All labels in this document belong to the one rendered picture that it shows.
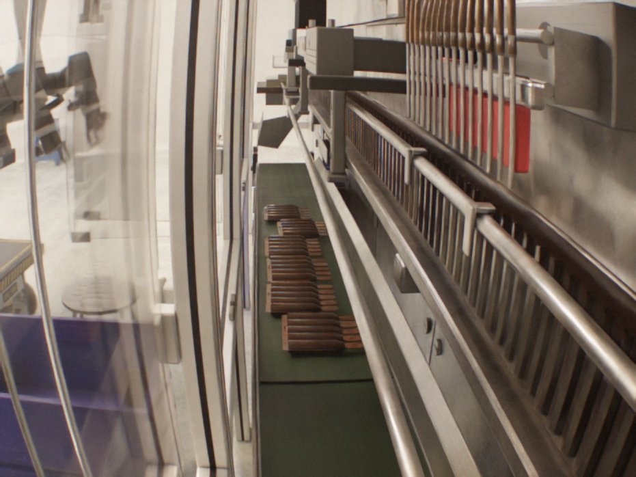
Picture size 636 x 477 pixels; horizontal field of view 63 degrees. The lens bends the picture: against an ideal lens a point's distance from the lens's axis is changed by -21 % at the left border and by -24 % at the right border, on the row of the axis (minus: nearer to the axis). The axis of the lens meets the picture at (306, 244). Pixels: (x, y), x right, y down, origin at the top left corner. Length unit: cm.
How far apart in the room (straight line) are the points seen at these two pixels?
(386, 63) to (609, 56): 72
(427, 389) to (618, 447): 38
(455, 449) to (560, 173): 48
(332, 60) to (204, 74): 61
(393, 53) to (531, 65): 53
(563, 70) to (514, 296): 24
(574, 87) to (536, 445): 33
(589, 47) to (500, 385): 32
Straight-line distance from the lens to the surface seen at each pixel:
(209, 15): 56
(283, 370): 72
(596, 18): 56
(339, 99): 98
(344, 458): 57
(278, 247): 111
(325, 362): 74
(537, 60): 68
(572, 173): 83
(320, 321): 81
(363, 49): 118
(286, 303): 87
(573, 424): 29
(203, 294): 61
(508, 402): 35
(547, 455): 31
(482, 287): 42
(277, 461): 57
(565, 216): 85
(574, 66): 54
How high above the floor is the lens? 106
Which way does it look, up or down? 19 degrees down
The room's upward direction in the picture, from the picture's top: 1 degrees clockwise
